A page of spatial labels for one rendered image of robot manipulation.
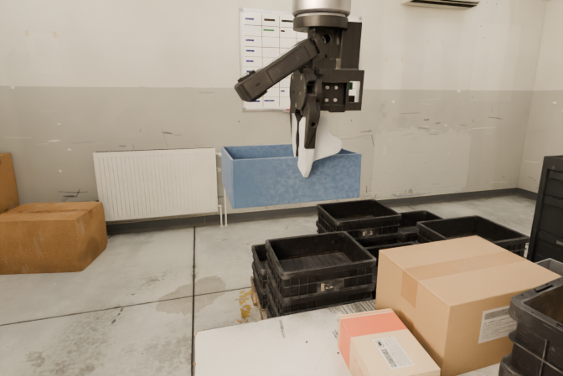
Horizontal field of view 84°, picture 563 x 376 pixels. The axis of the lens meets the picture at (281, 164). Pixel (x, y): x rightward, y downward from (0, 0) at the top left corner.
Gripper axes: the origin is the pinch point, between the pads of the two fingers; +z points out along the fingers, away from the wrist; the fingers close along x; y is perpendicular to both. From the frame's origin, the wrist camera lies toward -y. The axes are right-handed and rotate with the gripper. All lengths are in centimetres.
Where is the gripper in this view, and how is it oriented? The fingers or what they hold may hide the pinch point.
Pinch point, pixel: (300, 167)
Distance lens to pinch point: 45.7
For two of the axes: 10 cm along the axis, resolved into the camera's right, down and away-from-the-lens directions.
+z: -0.2, 9.6, 2.8
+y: 9.7, -0.5, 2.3
